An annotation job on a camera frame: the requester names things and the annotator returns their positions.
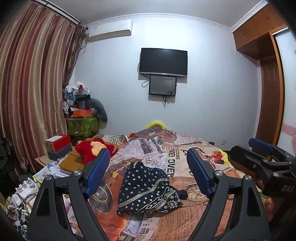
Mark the navy patterned hooded garment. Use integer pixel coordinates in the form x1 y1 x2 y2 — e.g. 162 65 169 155
117 162 188 215

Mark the pile of clutter clothes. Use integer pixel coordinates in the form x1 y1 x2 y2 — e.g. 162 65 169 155
63 81 90 116

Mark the person right hand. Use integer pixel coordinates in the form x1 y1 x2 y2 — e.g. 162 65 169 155
264 197 276 221

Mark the red plush toy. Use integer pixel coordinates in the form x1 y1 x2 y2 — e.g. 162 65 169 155
75 138 116 165

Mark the red white box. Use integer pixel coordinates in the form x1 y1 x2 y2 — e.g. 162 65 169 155
45 135 71 152

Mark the green storage box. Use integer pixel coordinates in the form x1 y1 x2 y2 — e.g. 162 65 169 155
66 115 99 137

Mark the orange box on pile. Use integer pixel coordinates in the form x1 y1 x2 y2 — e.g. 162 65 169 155
73 109 92 118

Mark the grey neck pillow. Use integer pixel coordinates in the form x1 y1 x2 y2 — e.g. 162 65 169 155
87 98 108 123

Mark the yellow plush blanket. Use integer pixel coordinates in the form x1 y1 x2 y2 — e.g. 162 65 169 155
145 120 230 166

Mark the wooden wardrobe cabinet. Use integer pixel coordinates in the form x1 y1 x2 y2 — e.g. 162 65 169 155
233 2 287 145

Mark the striped red gold curtain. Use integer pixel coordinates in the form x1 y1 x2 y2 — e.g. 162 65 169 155
1 1 86 173

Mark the small black wall monitor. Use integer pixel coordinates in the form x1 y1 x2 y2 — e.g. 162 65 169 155
149 75 177 96

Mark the large black wall television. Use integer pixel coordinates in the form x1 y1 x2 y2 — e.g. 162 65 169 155
139 48 188 77

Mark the white wall air conditioner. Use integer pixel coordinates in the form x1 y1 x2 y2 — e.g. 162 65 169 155
88 20 132 42

